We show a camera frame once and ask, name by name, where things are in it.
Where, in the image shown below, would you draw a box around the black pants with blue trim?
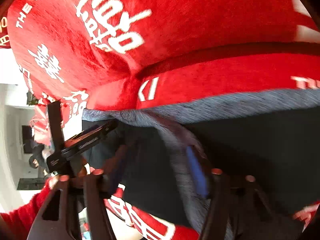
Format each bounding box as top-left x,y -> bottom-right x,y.
82,89 -> 319,239

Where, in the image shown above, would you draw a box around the person's left hand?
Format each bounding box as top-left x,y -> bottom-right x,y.
48,163 -> 91,189

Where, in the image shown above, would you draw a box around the red sofa cover with characters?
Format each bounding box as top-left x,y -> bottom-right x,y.
1,0 -> 319,239

